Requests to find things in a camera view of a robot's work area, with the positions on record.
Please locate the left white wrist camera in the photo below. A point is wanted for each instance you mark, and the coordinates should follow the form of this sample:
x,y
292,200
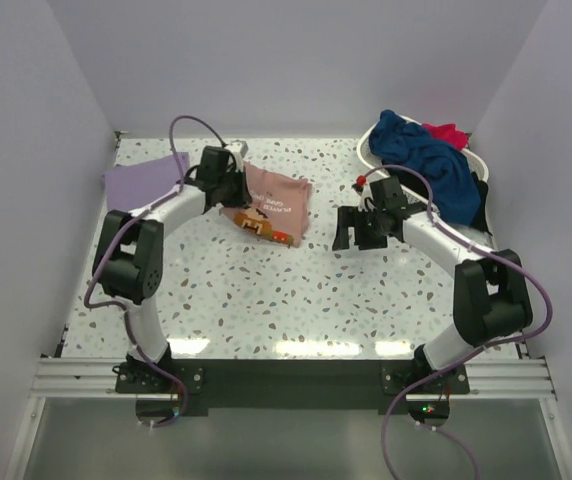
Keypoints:
x,y
238,150

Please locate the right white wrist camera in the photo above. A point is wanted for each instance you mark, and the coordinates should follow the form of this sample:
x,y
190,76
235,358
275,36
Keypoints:
x,y
366,199

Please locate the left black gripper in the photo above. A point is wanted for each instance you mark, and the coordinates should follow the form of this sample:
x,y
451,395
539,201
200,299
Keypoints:
x,y
242,196

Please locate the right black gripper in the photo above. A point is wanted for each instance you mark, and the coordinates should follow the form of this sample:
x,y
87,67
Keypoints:
x,y
350,216

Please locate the white laundry basket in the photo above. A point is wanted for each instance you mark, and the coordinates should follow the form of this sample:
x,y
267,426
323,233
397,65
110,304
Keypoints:
x,y
477,165

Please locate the blue t shirt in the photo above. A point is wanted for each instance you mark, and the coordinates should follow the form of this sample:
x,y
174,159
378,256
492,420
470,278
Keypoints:
x,y
396,141

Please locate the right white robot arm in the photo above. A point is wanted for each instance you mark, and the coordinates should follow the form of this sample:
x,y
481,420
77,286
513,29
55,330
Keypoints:
x,y
490,296

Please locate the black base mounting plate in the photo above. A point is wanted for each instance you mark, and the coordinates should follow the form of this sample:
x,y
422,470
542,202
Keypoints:
x,y
195,387

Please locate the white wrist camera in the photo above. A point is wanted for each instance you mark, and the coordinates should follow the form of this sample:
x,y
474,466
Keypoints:
x,y
238,150
366,199

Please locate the red t shirt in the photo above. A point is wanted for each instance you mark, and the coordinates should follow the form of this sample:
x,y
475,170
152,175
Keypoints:
x,y
448,133

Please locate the pink t shirt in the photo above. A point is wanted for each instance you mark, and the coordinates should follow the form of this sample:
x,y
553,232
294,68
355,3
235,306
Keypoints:
x,y
278,211

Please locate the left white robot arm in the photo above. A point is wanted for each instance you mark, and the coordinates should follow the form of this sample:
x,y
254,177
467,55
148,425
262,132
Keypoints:
x,y
128,265

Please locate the folded purple t shirt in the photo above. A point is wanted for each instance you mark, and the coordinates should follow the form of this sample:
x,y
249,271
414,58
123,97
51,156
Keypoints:
x,y
132,187

